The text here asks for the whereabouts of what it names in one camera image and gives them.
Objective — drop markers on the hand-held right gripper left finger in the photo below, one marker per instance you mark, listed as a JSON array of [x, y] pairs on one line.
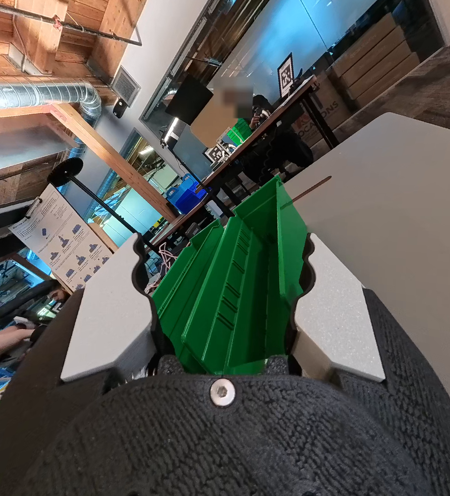
[[104, 329]]

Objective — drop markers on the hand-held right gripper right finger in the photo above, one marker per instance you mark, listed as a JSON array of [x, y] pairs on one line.
[[337, 329]]

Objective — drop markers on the green plastic bin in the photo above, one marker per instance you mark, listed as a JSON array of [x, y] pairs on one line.
[[248, 290], [178, 286], [240, 133]]

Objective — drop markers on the white framed monitor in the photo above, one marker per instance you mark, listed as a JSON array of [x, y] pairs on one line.
[[0, 228]]

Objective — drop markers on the printed instruction sheet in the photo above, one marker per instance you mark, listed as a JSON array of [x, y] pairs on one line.
[[62, 240]]

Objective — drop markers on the wooden backing board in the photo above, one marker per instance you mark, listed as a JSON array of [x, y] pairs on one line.
[[104, 236]]

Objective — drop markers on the long wooden work table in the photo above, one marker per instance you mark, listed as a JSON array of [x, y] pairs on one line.
[[170, 228]]

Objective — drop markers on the black labelled box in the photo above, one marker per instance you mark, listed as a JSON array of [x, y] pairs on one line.
[[194, 230]]

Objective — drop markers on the black tripod stand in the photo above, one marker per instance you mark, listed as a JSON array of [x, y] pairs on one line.
[[66, 170]]

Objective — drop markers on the blue plastic tote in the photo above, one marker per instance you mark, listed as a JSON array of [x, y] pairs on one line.
[[187, 180], [188, 201]]

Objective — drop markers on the studio light on stand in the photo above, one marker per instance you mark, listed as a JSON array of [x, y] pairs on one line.
[[170, 131]]

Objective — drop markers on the fiducial marker sign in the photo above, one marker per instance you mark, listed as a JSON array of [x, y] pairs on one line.
[[285, 75], [215, 152]]

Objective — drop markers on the black photo flag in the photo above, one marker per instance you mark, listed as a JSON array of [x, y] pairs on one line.
[[188, 99]]

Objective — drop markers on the black sprinkler pipe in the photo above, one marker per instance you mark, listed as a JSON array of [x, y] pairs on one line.
[[73, 27]]

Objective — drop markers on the wooden support post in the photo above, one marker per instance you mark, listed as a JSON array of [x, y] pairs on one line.
[[124, 162]]

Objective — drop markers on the silver air duct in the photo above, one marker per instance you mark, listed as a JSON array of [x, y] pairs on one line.
[[35, 93]]

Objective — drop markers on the black wall camera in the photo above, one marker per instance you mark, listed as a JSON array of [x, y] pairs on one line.
[[120, 108]]

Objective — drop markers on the wall vent grille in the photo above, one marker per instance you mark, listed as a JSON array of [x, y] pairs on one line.
[[126, 86]]

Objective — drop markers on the glass partition wall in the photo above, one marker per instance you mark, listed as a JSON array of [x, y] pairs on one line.
[[287, 38]]

